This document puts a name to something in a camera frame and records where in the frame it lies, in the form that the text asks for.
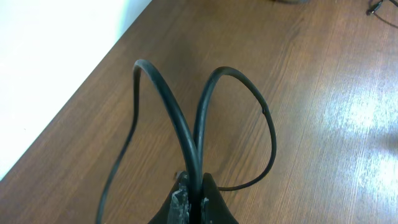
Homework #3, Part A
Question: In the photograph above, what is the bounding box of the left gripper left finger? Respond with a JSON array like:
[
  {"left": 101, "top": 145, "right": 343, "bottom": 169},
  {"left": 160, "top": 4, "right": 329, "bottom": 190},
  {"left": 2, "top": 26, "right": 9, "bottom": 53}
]
[{"left": 149, "top": 171, "right": 190, "bottom": 224}]

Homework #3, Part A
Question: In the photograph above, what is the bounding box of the thin black USB cable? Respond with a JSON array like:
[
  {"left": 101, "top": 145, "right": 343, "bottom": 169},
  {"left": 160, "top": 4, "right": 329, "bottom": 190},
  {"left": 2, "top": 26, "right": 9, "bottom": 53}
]
[{"left": 365, "top": 0, "right": 398, "bottom": 29}]

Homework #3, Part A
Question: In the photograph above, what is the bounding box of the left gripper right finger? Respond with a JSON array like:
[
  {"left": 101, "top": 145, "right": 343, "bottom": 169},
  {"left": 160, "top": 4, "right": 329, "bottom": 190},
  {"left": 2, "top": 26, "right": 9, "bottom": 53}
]
[{"left": 201, "top": 173, "right": 238, "bottom": 224}]

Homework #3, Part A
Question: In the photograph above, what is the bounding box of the thick black USB cable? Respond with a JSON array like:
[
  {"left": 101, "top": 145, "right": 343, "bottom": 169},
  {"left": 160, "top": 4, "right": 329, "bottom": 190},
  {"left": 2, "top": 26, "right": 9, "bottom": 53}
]
[{"left": 95, "top": 58, "right": 277, "bottom": 224}]

